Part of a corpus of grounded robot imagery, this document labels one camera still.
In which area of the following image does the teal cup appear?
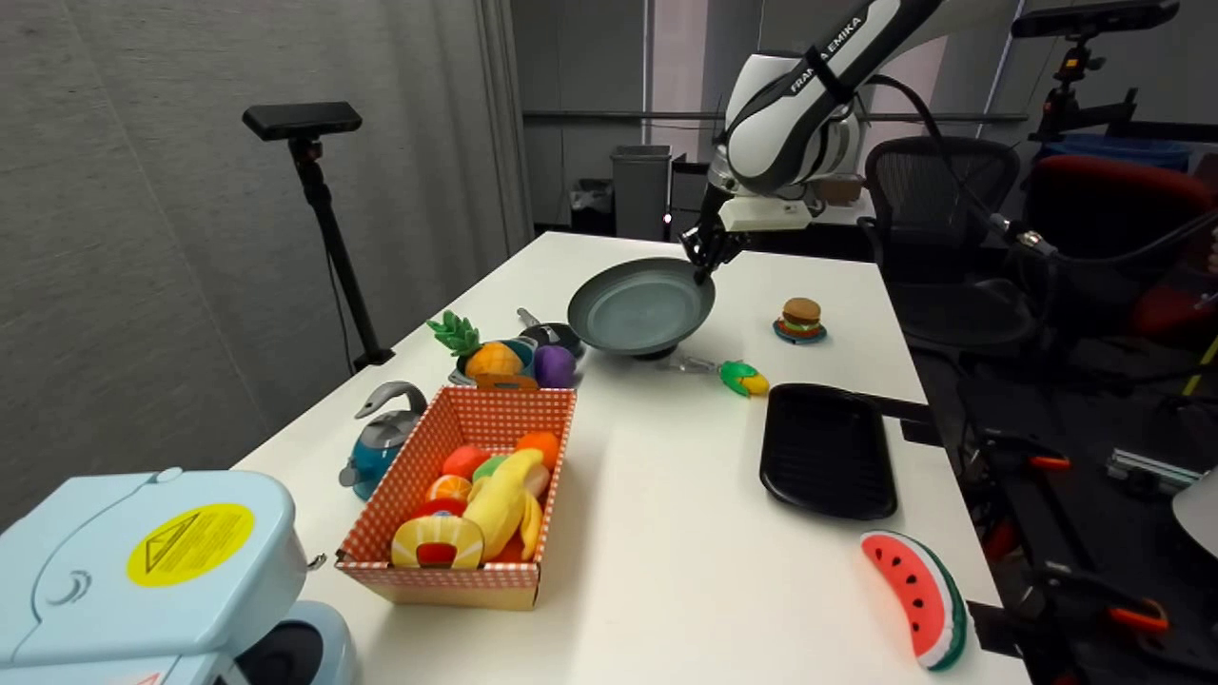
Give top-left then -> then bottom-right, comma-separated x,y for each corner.
452,336 -> 543,390

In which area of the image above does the red tomato toy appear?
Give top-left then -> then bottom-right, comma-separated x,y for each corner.
438,437 -> 496,479

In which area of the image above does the burger toy on teal plate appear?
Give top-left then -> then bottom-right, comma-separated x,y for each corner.
773,293 -> 829,345

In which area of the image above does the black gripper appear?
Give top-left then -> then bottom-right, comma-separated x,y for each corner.
683,185 -> 754,285

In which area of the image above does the red office chair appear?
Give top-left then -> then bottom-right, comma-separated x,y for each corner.
1022,148 -> 1218,345

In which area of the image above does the small orange toy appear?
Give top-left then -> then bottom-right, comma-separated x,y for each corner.
514,424 -> 564,468

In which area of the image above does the orange checkered basket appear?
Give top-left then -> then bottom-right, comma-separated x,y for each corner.
335,381 -> 578,608

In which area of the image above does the grey frying pan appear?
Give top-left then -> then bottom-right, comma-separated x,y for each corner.
564,254 -> 719,362

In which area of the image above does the yellow banana toy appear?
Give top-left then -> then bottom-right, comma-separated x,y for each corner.
461,446 -> 551,559

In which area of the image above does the orange handled clamp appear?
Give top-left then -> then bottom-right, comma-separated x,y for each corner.
1038,565 -> 1171,643
975,430 -> 1076,484

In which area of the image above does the black camera on tripod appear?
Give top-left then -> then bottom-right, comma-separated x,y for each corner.
1008,0 -> 1185,145

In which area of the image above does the watermelon slice toy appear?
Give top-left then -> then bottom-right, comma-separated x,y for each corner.
858,530 -> 970,674

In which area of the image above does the purple eggplant toy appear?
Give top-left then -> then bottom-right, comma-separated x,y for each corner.
531,339 -> 584,389

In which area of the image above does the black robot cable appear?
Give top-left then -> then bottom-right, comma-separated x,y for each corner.
868,71 -> 1218,279

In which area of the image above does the black ribbed plastic tray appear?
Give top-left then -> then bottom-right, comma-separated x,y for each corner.
757,381 -> 902,521

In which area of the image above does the green yellow corn toy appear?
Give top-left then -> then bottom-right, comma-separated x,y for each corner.
717,356 -> 773,400

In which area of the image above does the sliced peach toy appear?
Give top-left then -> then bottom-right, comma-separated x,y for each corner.
390,511 -> 493,572

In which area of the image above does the black mesh office chair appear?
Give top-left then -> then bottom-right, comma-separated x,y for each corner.
868,131 -> 1026,355

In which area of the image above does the light blue toy oven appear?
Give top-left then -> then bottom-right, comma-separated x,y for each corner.
0,462 -> 362,685

